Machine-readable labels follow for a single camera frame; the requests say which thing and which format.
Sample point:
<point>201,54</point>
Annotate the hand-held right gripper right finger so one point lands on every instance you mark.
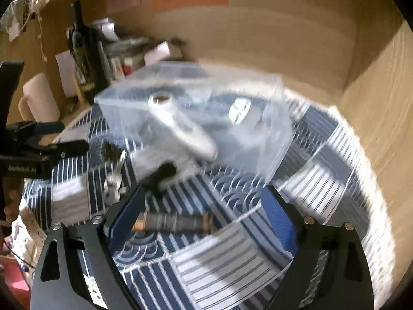
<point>277,221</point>

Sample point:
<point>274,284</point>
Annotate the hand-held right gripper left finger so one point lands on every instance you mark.
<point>124,214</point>

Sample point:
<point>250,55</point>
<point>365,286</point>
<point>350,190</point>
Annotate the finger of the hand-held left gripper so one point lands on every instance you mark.
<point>69,148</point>
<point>42,128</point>

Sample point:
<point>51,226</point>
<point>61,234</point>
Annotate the dark cylindrical flashlight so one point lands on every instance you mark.
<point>174,222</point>

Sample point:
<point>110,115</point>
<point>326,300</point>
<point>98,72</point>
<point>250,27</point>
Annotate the clear plastic box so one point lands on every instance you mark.
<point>193,109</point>

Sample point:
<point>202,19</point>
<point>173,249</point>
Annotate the person's left hand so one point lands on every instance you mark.
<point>12,200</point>

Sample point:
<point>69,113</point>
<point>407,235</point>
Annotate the white mug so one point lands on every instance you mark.
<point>40,98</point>

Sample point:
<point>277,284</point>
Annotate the small metal tool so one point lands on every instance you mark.
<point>113,177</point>

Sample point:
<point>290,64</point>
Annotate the black and white small device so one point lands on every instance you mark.
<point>161,172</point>

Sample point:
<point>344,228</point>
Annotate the white paper sheet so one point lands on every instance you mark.
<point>66,74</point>

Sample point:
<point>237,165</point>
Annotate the blue white patterned tablecloth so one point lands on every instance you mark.
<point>226,264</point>

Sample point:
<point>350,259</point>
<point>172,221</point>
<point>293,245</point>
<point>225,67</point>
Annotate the white power strip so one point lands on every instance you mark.
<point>95,292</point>

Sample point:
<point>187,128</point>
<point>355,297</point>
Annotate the dark wine bottle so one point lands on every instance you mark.
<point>82,51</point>

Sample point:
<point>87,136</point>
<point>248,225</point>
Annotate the pile of books and papers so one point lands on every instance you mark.
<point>119,46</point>

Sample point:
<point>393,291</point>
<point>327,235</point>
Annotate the small white blue-label box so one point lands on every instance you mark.
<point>243,111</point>

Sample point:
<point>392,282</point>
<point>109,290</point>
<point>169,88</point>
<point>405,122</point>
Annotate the white cardboard box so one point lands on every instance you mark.
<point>157,53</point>

